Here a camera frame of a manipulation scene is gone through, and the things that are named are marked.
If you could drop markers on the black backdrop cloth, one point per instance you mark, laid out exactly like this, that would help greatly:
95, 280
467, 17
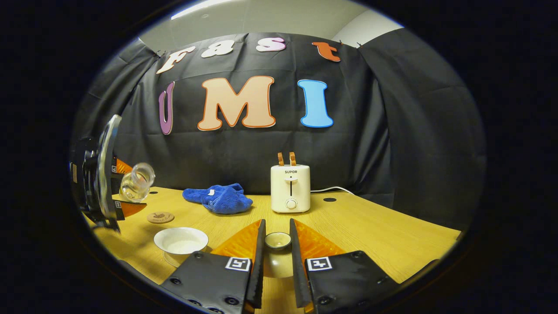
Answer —
261, 148

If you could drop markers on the white teacup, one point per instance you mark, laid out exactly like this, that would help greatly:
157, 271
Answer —
181, 240

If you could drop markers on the round brown coaster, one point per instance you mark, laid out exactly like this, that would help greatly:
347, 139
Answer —
160, 217

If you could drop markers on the clear glass water bottle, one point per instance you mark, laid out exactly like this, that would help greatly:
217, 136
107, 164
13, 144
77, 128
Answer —
136, 183

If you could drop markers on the ceiling light panel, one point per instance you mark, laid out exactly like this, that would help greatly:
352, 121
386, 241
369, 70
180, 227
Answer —
200, 8

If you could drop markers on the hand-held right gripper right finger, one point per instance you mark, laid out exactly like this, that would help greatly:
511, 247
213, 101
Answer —
298, 283

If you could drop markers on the blue towel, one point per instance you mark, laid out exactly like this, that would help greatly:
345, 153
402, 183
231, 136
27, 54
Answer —
221, 199

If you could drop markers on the toast slice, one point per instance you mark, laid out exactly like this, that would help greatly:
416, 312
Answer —
281, 159
293, 158

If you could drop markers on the cream toaster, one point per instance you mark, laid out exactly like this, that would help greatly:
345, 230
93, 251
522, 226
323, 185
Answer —
290, 189

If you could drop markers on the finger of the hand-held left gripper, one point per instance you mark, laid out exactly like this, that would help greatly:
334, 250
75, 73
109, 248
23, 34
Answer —
120, 168
128, 209

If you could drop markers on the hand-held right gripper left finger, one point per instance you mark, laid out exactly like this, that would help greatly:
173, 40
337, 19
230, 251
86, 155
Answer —
257, 283

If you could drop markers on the white teacup lid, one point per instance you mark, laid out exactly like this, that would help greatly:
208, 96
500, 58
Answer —
278, 257

